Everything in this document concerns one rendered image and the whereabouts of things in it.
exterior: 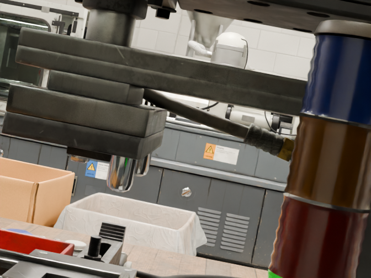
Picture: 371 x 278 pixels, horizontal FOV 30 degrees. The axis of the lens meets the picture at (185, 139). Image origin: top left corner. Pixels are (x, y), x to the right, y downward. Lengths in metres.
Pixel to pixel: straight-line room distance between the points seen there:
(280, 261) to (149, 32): 6.77
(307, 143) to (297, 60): 6.72
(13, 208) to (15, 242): 2.00
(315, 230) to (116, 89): 0.25
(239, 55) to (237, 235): 1.35
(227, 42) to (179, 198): 1.23
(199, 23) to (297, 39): 1.60
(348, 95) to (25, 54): 0.30
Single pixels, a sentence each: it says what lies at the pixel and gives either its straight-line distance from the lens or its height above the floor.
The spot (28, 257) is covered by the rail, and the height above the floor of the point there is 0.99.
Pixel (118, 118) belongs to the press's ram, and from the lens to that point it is 0.48.
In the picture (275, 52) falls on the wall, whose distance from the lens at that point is 7.01.
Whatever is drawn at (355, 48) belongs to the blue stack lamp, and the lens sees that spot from 0.29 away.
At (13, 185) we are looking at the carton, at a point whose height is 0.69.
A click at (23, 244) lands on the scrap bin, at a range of 0.86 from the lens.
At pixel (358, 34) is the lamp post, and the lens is 0.29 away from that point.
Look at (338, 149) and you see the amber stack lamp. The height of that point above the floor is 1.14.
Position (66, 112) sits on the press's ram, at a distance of 0.49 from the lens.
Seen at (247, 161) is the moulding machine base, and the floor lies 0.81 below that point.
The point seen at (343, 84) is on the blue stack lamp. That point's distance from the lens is 0.29.
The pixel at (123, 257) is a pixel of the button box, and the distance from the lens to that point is 0.95.
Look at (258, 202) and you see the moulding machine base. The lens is 5.03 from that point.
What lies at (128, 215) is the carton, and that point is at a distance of 3.35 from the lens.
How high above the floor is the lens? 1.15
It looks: 3 degrees down
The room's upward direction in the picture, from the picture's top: 11 degrees clockwise
